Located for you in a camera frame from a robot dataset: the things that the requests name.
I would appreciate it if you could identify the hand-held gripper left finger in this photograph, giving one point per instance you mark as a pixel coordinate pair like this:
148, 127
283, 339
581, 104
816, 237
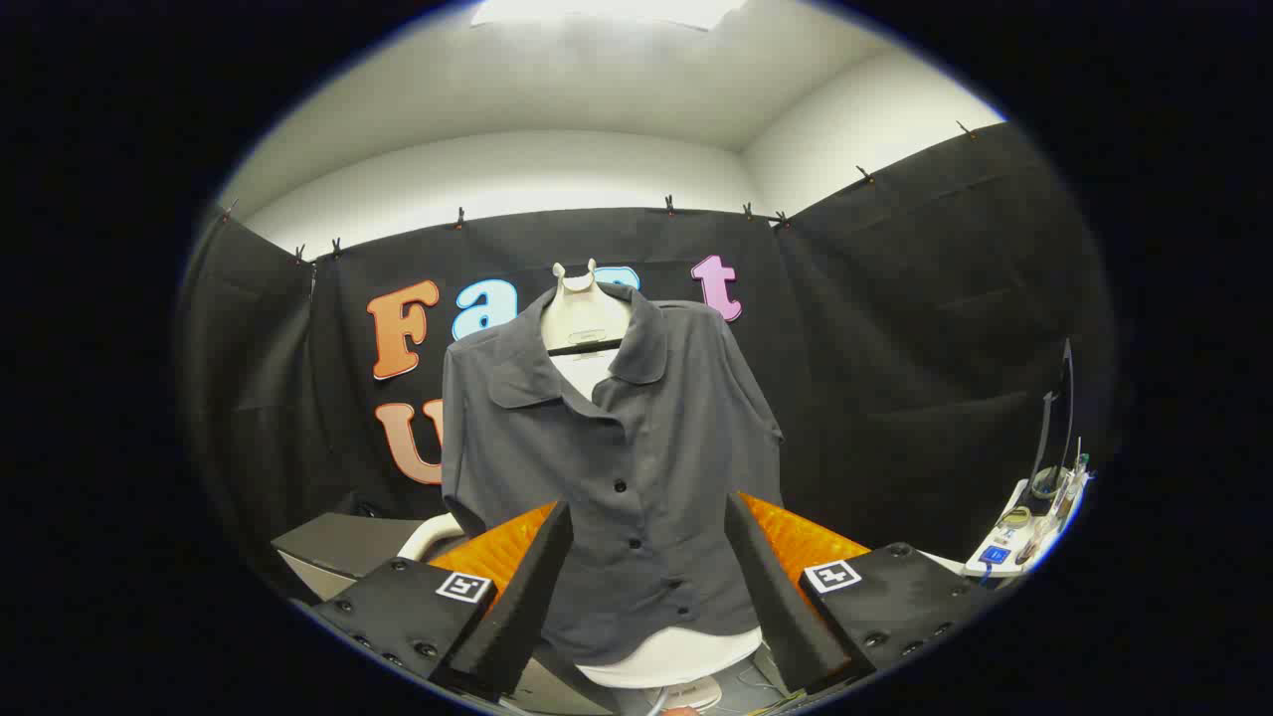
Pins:
517, 607

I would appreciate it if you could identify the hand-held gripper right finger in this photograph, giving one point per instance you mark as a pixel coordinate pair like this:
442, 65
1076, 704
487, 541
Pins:
786, 607

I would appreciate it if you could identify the dark grey button shirt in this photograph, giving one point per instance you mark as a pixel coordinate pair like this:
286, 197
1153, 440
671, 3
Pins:
676, 418

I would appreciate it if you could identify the grey drawer cabinet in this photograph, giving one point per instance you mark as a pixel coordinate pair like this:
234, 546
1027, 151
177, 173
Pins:
338, 547

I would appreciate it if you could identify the small blue display module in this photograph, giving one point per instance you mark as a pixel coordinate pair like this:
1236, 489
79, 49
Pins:
995, 554

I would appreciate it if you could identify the white side shelf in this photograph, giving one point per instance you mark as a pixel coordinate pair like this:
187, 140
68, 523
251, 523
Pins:
1014, 542

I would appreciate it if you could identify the black backdrop cloth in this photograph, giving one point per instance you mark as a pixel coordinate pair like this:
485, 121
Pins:
895, 348

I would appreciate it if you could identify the white mannequin torso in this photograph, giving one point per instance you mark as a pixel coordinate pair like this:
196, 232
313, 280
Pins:
587, 308

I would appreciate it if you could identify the row of black backdrop clips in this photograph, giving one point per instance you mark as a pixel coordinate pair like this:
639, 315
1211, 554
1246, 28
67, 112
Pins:
669, 205

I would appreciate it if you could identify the ceiling light panel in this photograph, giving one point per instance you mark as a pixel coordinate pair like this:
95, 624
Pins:
607, 10

